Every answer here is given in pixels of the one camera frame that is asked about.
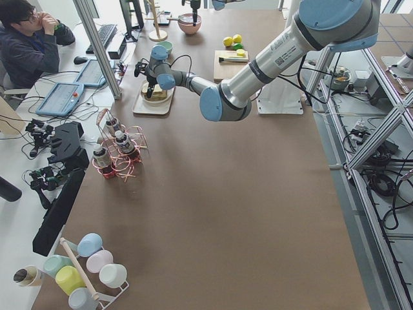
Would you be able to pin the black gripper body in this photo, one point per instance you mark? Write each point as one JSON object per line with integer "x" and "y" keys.
{"x": 150, "y": 81}
{"x": 195, "y": 7}

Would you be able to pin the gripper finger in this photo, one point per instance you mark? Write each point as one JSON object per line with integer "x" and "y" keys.
{"x": 194, "y": 16}
{"x": 149, "y": 92}

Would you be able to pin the plain bread slice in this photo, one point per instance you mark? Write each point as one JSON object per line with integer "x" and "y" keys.
{"x": 158, "y": 93}

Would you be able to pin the white round plate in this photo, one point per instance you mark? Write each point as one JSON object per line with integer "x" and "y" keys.
{"x": 143, "y": 94}

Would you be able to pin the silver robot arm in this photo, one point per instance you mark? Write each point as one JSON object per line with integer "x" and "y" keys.
{"x": 217, "y": 4}
{"x": 343, "y": 25}

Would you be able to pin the cream rabbit tray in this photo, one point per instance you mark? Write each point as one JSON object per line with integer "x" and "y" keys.
{"x": 143, "y": 107}

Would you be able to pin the steel ice scoop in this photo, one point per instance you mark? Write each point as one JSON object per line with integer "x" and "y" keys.
{"x": 175, "y": 18}

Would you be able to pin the pink bowl with ice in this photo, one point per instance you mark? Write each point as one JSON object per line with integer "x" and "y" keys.
{"x": 186, "y": 23}

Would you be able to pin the green ceramic bowl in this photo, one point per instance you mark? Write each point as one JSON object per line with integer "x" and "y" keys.
{"x": 167, "y": 45}

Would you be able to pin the wooden cup stand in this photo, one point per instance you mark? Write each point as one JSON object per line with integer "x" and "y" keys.
{"x": 156, "y": 35}

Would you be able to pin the yellow lemon near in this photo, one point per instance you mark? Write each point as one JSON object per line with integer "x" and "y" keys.
{"x": 227, "y": 41}

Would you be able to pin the yellow lemon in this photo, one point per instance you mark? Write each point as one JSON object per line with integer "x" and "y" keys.
{"x": 237, "y": 38}
{"x": 227, "y": 41}

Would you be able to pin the yellow lemon far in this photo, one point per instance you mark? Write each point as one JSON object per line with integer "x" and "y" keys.
{"x": 237, "y": 38}

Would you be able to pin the steel muddler black tip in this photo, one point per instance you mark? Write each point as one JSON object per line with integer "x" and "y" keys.
{"x": 232, "y": 60}

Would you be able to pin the green lime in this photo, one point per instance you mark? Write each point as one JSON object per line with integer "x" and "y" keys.
{"x": 237, "y": 46}

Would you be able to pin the half lemon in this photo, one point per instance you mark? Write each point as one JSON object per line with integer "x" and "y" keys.
{"x": 240, "y": 52}

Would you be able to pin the blue teach pendant far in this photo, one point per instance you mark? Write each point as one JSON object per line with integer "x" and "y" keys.
{"x": 91, "y": 75}

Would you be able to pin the blue teach pendant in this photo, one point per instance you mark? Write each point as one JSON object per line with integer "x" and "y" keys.
{"x": 61, "y": 99}
{"x": 91, "y": 75}

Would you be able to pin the wooden cutting board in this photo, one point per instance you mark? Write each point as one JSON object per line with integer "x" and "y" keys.
{"x": 226, "y": 70}

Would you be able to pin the dark bottle white cap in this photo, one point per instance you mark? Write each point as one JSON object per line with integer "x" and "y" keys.
{"x": 125, "y": 145}

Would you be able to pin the black keyboard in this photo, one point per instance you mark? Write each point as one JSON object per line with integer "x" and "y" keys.
{"x": 106, "y": 33}

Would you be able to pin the black computer mouse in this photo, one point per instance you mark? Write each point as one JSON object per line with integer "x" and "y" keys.
{"x": 80, "y": 60}

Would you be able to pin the blue teach pendant near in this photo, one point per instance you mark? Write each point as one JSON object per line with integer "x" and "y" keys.
{"x": 61, "y": 99}

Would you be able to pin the seated person dark jacket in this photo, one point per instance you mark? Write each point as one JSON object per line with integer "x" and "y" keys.
{"x": 29, "y": 42}

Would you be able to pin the blue cup on rack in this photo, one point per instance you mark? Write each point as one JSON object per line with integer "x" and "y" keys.
{"x": 89, "y": 244}

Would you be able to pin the pink cup on rack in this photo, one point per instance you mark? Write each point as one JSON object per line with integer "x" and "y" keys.
{"x": 98, "y": 260}

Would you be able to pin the white cup on rack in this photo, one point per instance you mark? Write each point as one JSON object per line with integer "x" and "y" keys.
{"x": 113, "y": 275}

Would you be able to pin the mint cup on rack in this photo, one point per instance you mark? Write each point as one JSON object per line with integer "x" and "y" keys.
{"x": 55, "y": 263}

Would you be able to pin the yellow cup on rack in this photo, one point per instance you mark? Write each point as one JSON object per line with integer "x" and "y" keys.
{"x": 69, "y": 279}

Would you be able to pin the white cup rack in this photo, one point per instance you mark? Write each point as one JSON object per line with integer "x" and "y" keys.
{"x": 104, "y": 295}

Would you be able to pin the grey-blue cup on rack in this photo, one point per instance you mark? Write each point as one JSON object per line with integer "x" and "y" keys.
{"x": 81, "y": 299}

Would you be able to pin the steel tumbler cup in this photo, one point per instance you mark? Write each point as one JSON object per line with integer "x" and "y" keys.
{"x": 28, "y": 276}

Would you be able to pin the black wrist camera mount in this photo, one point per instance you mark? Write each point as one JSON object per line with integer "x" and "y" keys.
{"x": 140, "y": 68}

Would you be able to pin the copper wire bottle rack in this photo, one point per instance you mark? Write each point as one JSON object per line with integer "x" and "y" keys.
{"x": 123, "y": 165}

